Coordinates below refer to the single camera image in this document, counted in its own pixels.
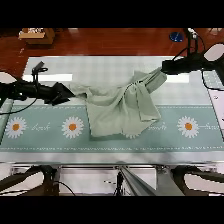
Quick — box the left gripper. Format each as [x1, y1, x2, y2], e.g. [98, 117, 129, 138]
[40, 81, 76, 107]

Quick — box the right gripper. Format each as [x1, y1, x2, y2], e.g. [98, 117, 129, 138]
[161, 54, 205, 76]

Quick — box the pale green shirt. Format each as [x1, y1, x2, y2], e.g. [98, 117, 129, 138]
[67, 67, 168, 140]

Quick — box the blue round object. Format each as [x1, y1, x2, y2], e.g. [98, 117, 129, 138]
[168, 31, 185, 43]

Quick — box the cardboard box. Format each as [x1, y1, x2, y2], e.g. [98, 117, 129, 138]
[18, 27, 56, 46]

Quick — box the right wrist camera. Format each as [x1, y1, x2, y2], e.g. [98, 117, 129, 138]
[182, 28, 205, 60]

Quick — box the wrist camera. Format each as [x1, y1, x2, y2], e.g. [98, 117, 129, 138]
[182, 28, 205, 60]
[31, 60, 50, 86]

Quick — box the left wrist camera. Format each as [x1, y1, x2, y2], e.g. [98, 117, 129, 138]
[31, 60, 50, 86]

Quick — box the black cable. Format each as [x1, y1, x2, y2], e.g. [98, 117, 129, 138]
[200, 67, 224, 92]
[52, 180, 77, 197]
[0, 97, 38, 116]

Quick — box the silver frame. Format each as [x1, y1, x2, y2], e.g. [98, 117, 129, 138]
[0, 161, 224, 197]

